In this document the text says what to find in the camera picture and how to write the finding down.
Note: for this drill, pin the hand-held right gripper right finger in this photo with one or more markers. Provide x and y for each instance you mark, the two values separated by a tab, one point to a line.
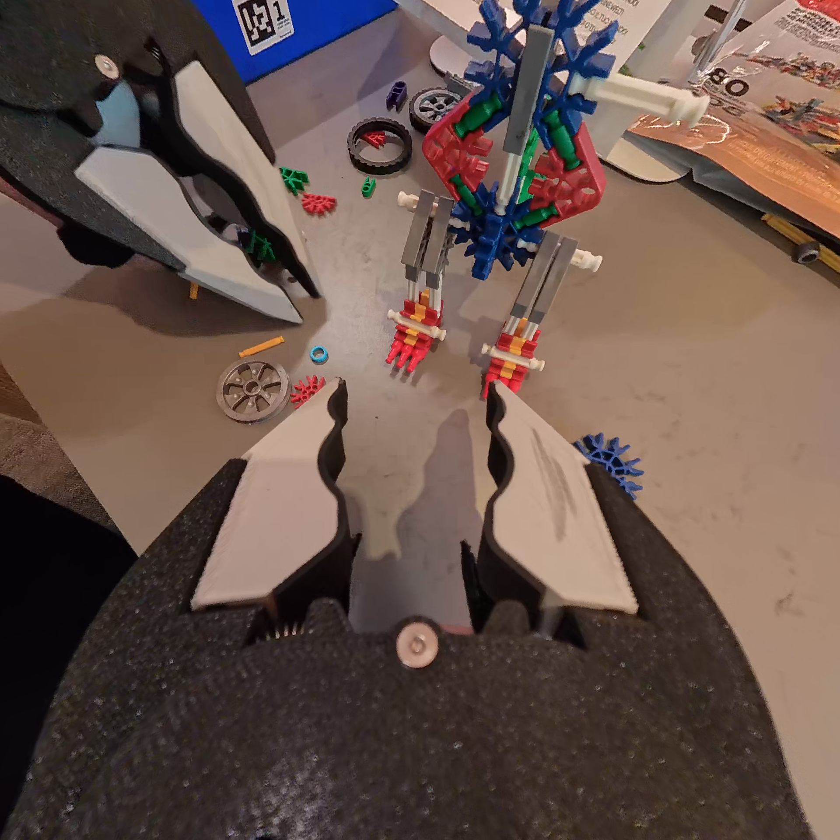
558	538

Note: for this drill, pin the green small piece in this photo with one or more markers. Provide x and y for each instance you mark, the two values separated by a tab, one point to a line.
367	187

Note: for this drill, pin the blue snowflake connector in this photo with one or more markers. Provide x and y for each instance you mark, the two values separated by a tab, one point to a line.
613	463

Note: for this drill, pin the green connector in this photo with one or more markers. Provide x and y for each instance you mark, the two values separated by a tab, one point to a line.
259	246
294	178

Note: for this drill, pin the yellow rods with grey clip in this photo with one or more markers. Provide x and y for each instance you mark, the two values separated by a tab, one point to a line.
808	251

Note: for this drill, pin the colourful construction toy model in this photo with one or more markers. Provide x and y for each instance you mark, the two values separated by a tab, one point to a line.
499	229

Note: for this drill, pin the printed white leaflet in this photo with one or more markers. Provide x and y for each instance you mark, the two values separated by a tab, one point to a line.
433	16

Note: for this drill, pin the printed instruction sheet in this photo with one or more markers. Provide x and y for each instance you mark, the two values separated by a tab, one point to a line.
630	39

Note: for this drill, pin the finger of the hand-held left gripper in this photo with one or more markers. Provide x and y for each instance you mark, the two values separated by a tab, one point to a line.
229	144
170	223

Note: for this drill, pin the purple small connector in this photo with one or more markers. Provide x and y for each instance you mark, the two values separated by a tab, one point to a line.
397	94

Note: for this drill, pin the grey metal stand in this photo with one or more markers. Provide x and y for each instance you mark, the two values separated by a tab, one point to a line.
722	26

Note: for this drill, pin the grey pulley wheel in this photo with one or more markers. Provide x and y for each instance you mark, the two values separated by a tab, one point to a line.
229	400

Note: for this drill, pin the grey wheel with black tyre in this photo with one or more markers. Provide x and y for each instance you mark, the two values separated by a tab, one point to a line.
433	108

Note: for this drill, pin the black rubber tyre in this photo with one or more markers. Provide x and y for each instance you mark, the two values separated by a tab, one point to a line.
380	169

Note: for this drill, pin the small red connector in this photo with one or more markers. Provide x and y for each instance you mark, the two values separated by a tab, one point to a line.
375	139

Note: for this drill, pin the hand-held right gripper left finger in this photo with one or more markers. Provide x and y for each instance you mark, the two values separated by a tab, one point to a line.
269	531

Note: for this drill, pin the blue plastic bin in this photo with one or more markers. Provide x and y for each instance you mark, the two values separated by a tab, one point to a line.
315	39

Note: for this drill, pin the grey connector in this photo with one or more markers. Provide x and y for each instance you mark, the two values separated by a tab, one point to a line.
459	82

